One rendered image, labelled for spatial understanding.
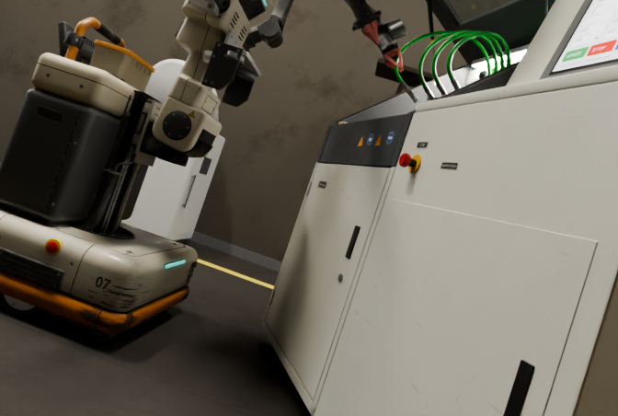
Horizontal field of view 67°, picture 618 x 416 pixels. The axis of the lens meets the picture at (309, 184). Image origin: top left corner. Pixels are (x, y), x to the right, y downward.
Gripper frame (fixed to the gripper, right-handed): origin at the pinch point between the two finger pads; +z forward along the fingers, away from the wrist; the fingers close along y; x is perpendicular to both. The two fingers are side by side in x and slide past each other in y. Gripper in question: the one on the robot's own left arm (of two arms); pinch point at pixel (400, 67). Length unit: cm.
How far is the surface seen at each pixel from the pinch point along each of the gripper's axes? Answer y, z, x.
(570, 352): -76, 110, 16
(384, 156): -28, 46, 23
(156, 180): 87, -75, 156
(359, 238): -23, 63, 40
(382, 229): -33, 67, 33
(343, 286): -20, 73, 51
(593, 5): -39, 39, -43
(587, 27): -40, 45, -37
